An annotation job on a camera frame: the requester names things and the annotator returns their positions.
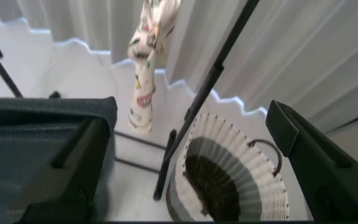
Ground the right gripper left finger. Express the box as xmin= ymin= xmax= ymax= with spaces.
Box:
xmin=19 ymin=117 xmax=112 ymax=222

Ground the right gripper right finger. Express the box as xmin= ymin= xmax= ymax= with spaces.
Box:
xmin=265 ymin=99 xmax=358 ymax=222

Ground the dark grey garment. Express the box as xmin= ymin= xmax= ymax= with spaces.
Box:
xmin=0 ymin=95 xmax=118 ymax=222

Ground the cream printed garment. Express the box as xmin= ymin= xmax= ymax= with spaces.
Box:
xmin=126 ymin=0 xmax=182 ymax=136

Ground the white laundry basket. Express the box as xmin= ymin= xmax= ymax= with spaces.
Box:
xmin=165 ymin=111 xmax=291 ymax=222

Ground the black clothes rack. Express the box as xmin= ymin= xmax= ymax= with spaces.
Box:
xmin=0 ymin=0 xmax=261 ymax=202

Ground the white curtain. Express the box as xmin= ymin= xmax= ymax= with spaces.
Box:
xmin=0 ymin=0 xmax=358 ymax=135

